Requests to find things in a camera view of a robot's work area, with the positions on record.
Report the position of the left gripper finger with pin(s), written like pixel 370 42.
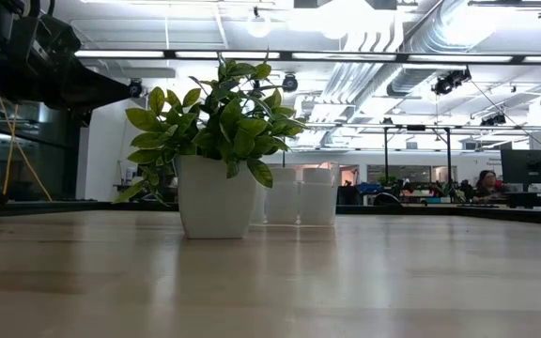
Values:
pixel 87 102
pixel 87 82

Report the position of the white pill bottle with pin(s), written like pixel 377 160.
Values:
pixel 282 199
pixel 317 199

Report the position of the clear plastic basket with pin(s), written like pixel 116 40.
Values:
pixel 298 218

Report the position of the long ceiling light strip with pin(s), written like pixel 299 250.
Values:
pixel 120 54

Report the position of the black round spotlight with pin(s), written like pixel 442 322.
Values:
pixel 290 83
pixel 134 88

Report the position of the green plant in white pot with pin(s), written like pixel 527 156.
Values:
pixel 214 197

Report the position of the white globe lamp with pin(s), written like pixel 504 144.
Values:
pixel 258 27

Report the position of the black track spotlight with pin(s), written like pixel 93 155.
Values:
pixel 449 83

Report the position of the person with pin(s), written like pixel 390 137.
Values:
pixel 488 184

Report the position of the black computer monitor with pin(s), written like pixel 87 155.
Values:
pixel 529 169

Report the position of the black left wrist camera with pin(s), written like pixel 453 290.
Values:
pixel 50 40

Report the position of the silver ventilation duct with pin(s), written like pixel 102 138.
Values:
pixel 416 61

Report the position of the black gantry frame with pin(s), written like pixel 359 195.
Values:
pixel 416 127

